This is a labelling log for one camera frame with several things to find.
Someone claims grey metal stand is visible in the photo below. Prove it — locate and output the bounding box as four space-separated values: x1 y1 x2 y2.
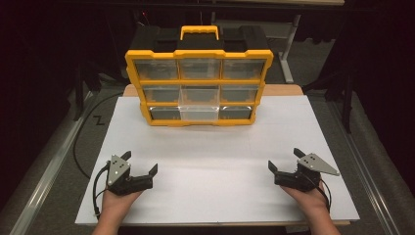
278 14 301 84

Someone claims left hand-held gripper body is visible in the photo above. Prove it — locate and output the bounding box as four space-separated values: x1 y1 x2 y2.
106 154 155 197

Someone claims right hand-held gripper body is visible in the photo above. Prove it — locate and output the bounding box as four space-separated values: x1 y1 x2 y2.
273 152 341 193

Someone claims black floor cable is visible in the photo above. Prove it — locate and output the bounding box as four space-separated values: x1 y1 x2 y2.
72 92 125 180

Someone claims pulled-out clear plastic drawer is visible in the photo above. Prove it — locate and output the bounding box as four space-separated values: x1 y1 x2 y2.
178 104 220 122

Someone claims yellow and black drawer organizer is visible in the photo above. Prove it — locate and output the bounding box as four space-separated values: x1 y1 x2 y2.
124 24 275 127

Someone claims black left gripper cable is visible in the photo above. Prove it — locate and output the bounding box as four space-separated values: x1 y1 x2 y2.
92 162 111 220

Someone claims black stand leg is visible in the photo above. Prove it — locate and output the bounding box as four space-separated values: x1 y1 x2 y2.
72 62 86 122
342 71 355 135

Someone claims person's right hand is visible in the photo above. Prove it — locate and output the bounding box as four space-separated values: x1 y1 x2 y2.
280 180 331 220

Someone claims set of clear organizer drawers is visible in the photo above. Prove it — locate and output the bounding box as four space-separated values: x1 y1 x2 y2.
133 58 267 121

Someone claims person's left hand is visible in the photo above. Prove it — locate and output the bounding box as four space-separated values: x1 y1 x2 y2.
100 188 144 219

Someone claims white table board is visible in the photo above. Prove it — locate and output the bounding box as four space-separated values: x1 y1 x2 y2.
74 95 360 227

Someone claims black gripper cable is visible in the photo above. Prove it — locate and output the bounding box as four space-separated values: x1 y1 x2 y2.
316 177 333 213
92 162 111 220

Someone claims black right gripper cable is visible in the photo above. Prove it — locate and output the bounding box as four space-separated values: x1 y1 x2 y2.
316 177 333 213

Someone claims aluminium floor rail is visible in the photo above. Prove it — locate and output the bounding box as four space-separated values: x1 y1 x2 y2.
327 101 404 235
9 91 94 235

